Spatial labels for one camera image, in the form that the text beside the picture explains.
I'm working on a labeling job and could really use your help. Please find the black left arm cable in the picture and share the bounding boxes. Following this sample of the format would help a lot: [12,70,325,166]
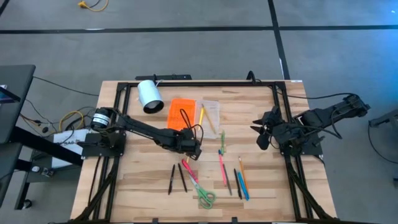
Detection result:
[179,108,205,146]

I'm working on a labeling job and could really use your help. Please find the white equipment box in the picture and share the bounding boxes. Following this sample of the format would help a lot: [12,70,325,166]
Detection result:
[51,128,91,169]

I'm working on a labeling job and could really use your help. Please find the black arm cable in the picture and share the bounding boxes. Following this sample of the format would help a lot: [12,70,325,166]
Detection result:
[329,107,343,139]
[179,108,205,146]

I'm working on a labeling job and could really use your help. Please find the black power strip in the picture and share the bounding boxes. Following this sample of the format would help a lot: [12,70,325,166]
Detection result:
[135,73,193,81]

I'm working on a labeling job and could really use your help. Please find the green handled scissors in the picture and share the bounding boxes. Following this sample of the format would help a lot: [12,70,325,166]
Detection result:
[188,174,217,210]

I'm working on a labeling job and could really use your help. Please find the grey pen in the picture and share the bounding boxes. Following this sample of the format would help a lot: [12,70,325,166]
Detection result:
[223,172,233,196]

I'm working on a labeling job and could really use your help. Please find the clear plastic supply box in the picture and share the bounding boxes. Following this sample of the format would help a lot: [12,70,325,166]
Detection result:
[195,99,221,139]

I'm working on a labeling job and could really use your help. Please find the dark screen device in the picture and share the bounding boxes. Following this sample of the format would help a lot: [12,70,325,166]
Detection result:
[0,84,21,103]

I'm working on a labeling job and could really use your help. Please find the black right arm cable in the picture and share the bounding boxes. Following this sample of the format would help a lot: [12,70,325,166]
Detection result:
[329,107,343,139]

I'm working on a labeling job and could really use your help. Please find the grey metal stand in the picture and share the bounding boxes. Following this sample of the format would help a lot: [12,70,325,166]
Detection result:
[368,108,398,128]

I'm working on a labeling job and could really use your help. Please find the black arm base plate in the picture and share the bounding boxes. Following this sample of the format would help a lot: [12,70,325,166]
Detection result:
[81,132,126,158]
[277,133,324,157]

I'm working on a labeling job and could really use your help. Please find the thin black floor cable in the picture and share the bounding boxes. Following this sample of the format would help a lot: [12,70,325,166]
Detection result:
[32,76,100,97]

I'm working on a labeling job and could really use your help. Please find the yellow pencil green ferrule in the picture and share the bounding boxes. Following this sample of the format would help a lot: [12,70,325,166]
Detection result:
[201,104,217,134]

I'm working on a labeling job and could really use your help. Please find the black desk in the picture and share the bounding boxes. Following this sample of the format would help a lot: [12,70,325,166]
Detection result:
[0,64,85,210]

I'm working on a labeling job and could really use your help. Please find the yellow floor cable with plug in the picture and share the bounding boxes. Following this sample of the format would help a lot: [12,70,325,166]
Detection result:
[77,0,109,12]

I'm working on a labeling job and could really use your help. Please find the orange pencil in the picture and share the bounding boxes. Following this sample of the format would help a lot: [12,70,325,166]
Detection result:
[238,156,249,191]

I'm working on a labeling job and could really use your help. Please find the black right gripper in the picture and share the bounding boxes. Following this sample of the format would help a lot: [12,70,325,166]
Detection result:
[250,105,300,151]

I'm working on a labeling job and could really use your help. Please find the yellow cable loop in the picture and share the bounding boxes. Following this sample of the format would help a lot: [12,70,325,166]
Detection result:
[58,110,85,131]

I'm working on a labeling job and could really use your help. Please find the pink highlighter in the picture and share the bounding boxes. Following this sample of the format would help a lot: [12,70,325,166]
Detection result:
[182,159,199,184]

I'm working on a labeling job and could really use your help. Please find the black supply cable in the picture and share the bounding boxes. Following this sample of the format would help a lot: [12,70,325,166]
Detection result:
[276,89,355,101]

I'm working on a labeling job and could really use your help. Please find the pink pen blue tip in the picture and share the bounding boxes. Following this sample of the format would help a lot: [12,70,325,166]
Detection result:
[218,149,227,187]

